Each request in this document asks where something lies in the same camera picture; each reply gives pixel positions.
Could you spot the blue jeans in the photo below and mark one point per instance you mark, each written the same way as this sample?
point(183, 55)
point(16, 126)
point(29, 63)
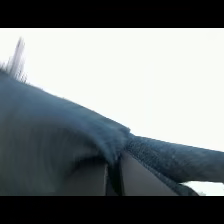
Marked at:
point(60, 133)

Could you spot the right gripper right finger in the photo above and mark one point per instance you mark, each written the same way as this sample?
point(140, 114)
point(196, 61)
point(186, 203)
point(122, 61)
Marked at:
point(140, 180)

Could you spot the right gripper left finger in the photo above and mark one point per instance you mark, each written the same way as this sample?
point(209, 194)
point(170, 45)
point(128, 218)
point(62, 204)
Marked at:
point(90, 181)

